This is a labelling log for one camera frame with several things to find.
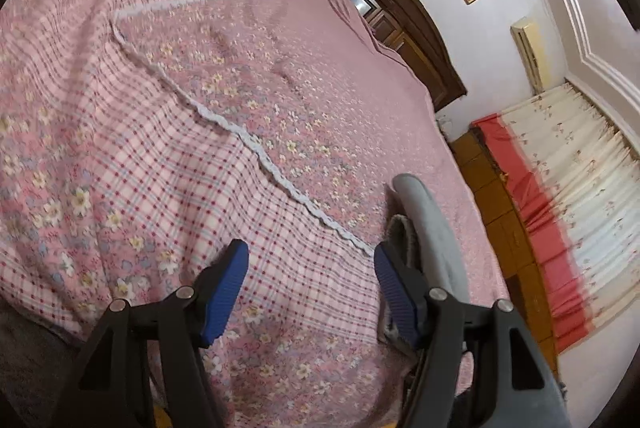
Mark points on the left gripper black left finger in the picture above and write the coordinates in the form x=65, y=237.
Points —
x=110, y=384

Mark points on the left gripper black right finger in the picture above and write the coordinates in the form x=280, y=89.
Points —
x=483, y=358

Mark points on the grey fleece pants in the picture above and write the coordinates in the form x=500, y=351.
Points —
x=421, y=237

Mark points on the wooden drawer cabinet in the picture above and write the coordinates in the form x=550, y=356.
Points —
x=507, y=235

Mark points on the dark grey floor rug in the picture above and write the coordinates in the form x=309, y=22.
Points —
x=35, y=363

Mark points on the cream and red curtain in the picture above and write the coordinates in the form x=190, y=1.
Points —
x=575, y=184

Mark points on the pink floral bedspread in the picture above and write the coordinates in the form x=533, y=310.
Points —
x=139, y=137

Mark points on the dark wooden headboard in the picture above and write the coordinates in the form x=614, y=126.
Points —
x=405, y=27

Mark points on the white wall air conditioner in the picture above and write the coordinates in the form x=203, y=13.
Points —
x=530, y=45

